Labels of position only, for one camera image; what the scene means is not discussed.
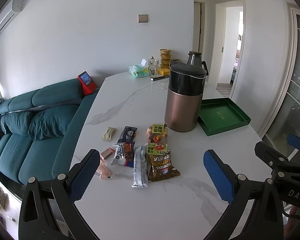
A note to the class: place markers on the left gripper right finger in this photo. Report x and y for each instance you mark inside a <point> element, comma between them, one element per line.
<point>265,217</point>

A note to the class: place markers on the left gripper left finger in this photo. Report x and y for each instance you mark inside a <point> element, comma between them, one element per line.
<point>37,221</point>

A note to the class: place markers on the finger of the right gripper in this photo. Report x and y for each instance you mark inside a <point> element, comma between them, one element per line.
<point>267,154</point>
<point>294,141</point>

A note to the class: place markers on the pink striped snack packet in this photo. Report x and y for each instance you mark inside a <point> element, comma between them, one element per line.
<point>103,170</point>

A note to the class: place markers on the small brown candy bar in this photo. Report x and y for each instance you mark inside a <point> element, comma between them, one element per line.
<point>107,153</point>

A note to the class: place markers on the silver blue cookie bag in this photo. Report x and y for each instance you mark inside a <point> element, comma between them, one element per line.
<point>124,154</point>

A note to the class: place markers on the white long snack packet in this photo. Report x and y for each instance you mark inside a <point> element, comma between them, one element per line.
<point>140,176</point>

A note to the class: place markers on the beige snack packet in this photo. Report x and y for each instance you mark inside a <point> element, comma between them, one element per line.
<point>109,133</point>

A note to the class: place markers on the dark blue snack packet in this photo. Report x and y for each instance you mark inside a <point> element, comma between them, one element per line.
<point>127,135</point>

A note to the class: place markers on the brown nutritious snack bag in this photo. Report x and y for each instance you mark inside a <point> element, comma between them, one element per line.
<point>160,167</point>

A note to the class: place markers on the dried fruit bag green label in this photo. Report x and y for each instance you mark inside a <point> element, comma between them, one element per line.
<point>157,133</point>

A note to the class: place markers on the clear bag red green label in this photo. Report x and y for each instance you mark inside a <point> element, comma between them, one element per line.
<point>156,149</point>

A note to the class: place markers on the green tray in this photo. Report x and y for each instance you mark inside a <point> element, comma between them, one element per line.
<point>220,115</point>

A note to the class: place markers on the teal sofa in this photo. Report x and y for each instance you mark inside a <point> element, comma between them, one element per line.
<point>20,156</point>

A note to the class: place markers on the teal sofa cushion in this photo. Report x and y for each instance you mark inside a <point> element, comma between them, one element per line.
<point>52,123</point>

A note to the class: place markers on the copper and black thermos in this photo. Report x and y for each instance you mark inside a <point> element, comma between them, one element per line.
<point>184,96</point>

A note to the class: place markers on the dark glass kettle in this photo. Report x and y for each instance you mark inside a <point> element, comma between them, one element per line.
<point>195,58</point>

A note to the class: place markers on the red smart display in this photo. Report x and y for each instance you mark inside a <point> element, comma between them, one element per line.
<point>88,85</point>

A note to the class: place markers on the yellow box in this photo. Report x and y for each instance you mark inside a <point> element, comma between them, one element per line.
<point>163,71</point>

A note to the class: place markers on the black remote stick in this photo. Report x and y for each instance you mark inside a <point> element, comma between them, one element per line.
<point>159,78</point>

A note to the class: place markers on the stack of gold bowls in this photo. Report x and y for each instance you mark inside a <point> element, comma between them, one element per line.
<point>165,55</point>

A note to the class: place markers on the glass cup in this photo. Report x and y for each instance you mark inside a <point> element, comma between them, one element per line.
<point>153,66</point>

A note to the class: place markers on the teal tissue pack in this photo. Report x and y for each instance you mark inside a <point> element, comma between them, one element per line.
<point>138,71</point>

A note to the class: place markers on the white air conditioner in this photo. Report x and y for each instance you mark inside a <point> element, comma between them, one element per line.
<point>9,13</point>

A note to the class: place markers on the brown wall switch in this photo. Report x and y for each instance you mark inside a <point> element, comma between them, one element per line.
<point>143,18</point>

